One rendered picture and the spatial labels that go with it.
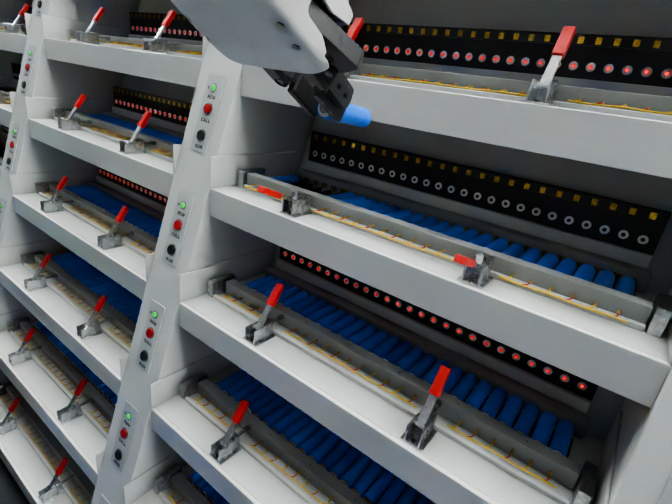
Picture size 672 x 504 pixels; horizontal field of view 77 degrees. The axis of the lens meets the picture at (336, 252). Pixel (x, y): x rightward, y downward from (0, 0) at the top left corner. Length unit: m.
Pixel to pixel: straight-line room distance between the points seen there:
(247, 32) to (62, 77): 1.07
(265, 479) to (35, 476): 0.70
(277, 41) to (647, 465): 0.44
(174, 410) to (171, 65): 0.60
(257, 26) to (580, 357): 0.38
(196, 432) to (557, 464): 0.52
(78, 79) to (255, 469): 1.05
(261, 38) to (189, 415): 0.64
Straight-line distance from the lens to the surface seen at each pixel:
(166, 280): 0.77
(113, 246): 0.96
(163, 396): 0.83
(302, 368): 0.60
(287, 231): 0.59
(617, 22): 0.73
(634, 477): 0.48
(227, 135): 0.71
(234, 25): 0.30
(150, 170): 0.84
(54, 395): 1.20
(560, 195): 0.62
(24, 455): 1.35
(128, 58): 0.98
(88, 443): 1.06
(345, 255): 0.53
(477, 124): 0.50
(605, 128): 0.47
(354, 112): 0.40
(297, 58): 0.29
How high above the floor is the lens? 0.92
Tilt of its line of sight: 8 degrees down
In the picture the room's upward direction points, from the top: 17 degrees clockwise
